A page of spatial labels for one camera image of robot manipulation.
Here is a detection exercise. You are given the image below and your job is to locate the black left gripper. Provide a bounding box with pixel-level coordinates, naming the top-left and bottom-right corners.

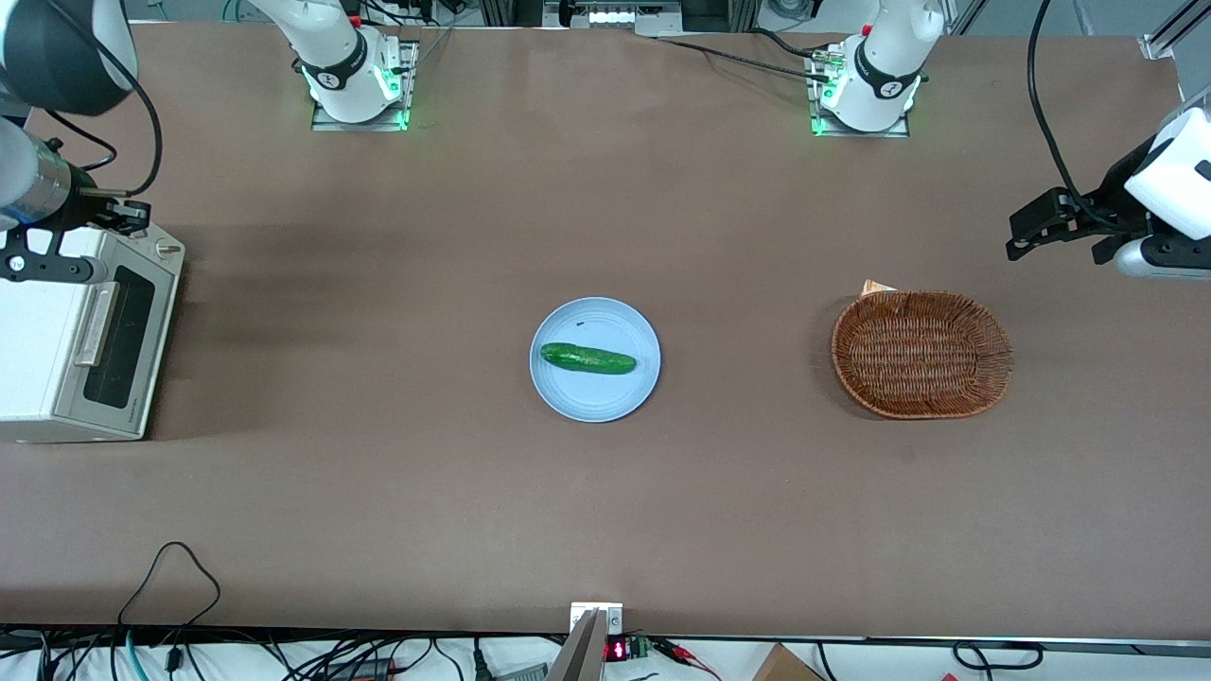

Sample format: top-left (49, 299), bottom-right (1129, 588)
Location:
top-left (1006, 142), bottom-right (1160, 266)

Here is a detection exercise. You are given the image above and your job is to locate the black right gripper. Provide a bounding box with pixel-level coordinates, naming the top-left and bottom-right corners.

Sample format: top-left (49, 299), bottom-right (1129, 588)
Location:
top-left (47, 140), bottom-right (152, 237)

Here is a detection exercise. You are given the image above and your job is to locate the oven door with handle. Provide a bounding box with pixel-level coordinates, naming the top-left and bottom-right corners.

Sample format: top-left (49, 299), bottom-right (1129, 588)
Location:
top-left (54, 255), bottom-right (185, 441)

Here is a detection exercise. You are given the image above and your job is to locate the white toaster oven body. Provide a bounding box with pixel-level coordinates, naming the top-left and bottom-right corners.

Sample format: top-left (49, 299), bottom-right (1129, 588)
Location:
top-left (0, 225), bottom-right (186, 444)

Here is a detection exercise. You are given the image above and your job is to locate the brown wicker basket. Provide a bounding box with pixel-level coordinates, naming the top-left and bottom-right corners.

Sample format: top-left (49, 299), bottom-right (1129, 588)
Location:
top-left (832, 289), bottom-right (1014, 420)

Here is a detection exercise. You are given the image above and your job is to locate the light blue plate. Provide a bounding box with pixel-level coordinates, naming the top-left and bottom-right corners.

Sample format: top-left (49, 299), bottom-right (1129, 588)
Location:
top-left (530, 297), bottom-right (661, 423)

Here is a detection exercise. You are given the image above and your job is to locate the green cucumber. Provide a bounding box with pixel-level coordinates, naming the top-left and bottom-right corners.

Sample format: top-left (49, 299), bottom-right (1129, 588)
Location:
top-left (540, 342), bottom-right (638, 375)

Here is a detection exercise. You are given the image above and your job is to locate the brown cardboard box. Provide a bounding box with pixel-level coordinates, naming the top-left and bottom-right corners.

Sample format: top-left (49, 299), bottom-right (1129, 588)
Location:
top-left (752, 643), bottom-right (826, 681)

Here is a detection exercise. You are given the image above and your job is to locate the red alligator clip lead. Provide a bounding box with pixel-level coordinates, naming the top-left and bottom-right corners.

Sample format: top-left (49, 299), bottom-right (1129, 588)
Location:
top-left (653, 638), bottom-right (722, 680)

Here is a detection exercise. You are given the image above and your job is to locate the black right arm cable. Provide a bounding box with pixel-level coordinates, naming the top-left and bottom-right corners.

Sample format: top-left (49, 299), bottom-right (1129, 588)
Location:
top-left (43, 9), bottom-right (163, 198)

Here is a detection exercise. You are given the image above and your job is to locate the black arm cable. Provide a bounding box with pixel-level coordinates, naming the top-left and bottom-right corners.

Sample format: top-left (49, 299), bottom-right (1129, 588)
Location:
top-left (1027, 0), bottom-right (1091, 217)
top-left (43, 9), bottom-right (163, 198)

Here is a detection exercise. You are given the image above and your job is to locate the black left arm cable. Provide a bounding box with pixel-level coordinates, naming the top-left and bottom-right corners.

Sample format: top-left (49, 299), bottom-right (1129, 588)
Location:
top-left (1027, 0), bottom-right (1091, 217)

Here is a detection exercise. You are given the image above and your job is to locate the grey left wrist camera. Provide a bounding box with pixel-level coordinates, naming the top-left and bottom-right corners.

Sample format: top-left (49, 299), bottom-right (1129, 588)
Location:
top-left (1114, 236), bottom-right (1211, 281)

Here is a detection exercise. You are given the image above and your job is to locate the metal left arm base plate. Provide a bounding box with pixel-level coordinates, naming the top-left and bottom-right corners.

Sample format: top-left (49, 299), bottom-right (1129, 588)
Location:
top-left (809, 43), bottom-right (912, 139)

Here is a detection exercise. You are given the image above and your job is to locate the aluminium profile rail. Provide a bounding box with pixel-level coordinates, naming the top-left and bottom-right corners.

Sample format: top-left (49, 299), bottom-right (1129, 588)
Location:
top-left (1140, 0), bottom-right (1211, 61)

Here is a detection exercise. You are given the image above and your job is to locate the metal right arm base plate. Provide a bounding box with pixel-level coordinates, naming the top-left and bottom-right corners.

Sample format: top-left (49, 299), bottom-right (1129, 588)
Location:
top-left (312, 40), bottom-right (419, 131)

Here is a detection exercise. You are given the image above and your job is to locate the long black power cable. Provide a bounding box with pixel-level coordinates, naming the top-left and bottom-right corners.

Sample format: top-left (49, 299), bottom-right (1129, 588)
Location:
top-left (658, 36), bottom-right (834, 81)

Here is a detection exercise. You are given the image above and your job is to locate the black looped table cable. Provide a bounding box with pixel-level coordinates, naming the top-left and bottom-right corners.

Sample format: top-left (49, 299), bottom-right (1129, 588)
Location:
top-left (117, 541), bottom-right (223, 627)

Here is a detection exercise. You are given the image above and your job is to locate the black coiled floor cable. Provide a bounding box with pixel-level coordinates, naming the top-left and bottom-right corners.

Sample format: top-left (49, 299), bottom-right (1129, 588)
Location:
top-left (951, 640), bottom-right (1046, 672)

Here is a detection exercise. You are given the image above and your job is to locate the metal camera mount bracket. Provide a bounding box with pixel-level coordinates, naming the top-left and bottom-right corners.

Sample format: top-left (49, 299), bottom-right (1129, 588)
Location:
top-left (547, 602), bottom-right (625, 681)

